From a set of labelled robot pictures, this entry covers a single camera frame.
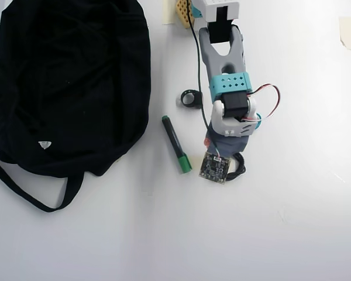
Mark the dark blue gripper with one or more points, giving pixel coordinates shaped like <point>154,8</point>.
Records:
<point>233,147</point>

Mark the grey and white robot arm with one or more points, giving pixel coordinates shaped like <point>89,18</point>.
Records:
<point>222,61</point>

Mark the black fabric bag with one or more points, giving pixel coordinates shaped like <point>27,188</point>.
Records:
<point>61,87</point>

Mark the black marker with green cap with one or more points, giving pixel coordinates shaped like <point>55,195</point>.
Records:
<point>172,137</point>

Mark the yellow perforated block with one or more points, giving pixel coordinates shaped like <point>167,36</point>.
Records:
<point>182,13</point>

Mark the beige masking tape piece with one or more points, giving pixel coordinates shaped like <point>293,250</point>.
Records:
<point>348,32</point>
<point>168,11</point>

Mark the bare camera circuit board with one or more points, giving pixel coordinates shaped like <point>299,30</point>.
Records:
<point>215,168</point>

